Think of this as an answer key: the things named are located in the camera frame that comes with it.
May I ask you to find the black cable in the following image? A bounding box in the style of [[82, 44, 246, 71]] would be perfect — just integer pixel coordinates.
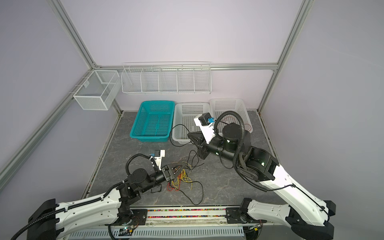
[[169, 123, 196, 148]]

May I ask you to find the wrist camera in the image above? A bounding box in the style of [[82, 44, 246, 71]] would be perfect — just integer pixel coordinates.
[[150, 150, 166, 170], [194, 113, 216, 144]]

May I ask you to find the white mesh wall box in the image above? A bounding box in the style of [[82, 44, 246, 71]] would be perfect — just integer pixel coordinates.
[[74, 70, 121, 111]]

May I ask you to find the white plastic basket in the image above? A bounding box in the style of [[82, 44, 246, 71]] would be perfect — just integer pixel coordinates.
[[210, 98, 253, 133], [172, 102, 211, 145]]

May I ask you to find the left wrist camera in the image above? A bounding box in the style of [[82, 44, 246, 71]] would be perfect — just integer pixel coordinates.
[[150, 150, 166, 170]]

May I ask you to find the middle white plastic basket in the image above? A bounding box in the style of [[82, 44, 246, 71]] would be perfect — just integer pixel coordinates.
[[172, 102, 211, 145]]

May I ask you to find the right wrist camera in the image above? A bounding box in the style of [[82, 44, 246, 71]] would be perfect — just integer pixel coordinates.
[[194, 113, 216, 144]]

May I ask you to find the aluminium cage frame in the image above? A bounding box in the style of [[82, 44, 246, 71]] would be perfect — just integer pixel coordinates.
[[0, 0, 314, 211]]

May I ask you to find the cable bundle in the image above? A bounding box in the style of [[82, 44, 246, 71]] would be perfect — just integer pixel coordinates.
[[165, 149, 205, 206]]

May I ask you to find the white slotted cable duct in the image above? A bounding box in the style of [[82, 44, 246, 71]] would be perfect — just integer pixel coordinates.
[[69, 226, 245, 240]]

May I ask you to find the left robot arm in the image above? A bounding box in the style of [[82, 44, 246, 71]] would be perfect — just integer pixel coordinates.
[[12, 163, 186, 240]]

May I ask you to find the front aluminium rail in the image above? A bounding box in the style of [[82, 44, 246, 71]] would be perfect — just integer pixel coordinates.
[[74, 205, 313, 230]]

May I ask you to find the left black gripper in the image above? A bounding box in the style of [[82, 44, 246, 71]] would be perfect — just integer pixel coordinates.
[[140, 162, 186, 194]]

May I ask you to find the white wire wall shelf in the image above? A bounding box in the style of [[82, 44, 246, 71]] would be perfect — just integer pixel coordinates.
[[121, 62, 212, 94]]

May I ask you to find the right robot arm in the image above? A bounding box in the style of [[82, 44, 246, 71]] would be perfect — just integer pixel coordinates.
[[188, 121, 336, 240]]

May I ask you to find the right white plastic basket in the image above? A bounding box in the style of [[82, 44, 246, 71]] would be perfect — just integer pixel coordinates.
[[210, 98, 253, 133]]

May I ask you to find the teal plastic basket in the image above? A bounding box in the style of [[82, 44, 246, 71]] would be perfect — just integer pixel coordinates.
[[130, 101, 176, 142]]

